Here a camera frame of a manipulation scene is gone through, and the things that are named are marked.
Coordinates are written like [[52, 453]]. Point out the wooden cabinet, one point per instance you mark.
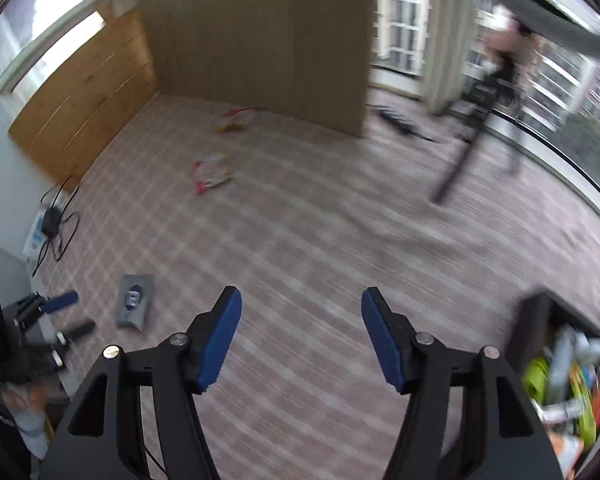
[[80, 95]]

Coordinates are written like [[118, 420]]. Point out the white power strip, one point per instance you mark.
[[32, 240]]

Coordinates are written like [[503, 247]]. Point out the yellow snack packet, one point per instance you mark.
[[237, 119]]

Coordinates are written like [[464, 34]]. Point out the beige wardrobe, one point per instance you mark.
[[260, 35]]

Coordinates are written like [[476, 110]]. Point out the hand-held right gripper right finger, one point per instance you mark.
[[380, 340]]

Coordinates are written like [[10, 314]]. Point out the black adapter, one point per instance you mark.
[[51, 221]]

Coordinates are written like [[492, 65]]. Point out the curved bay window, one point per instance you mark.
[[580, 110]]

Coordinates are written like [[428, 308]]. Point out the red white snack packet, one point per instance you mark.
[[211, 172]]

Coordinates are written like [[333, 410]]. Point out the green snack bag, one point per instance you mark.
[[536, 380]]

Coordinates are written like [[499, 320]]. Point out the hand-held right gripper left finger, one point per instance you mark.
[[220, 340]]

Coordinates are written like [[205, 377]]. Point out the person's left forearm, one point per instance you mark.
[[30, 425]]

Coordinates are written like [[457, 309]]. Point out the blue white packet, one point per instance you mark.
[[575, 355]]

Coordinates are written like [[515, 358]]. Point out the small window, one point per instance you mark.
[[35, 25]]

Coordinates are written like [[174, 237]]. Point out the beige curtain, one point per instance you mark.
[[447, 35]]

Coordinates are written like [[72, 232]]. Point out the orange white cardboard box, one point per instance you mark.
[[566, 452]]

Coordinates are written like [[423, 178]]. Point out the grey packet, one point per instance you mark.
[[136, 310]]

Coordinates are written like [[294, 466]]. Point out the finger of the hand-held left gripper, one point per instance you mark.
[[77, 332], [60, 302]]

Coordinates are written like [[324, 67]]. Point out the black comb-like object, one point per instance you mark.
[[400, 121]]

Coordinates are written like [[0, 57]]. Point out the white framed glass door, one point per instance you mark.
[[402, 15]]

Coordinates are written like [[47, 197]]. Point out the black tripod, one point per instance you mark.
[[460, 165]]

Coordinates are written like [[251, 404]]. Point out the black storage container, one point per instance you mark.
[[530, 320]]

